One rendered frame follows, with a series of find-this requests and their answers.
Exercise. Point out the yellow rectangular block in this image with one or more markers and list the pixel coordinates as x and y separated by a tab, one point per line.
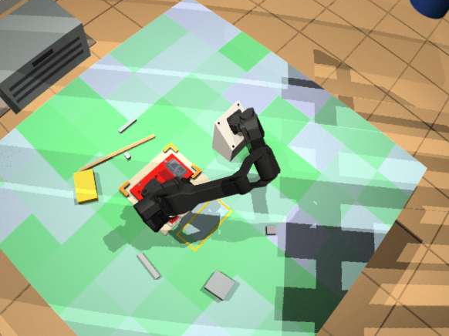
85	186

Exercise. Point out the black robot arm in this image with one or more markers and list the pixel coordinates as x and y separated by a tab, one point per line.
174	197

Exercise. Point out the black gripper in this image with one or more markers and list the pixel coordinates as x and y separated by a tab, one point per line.
159	219

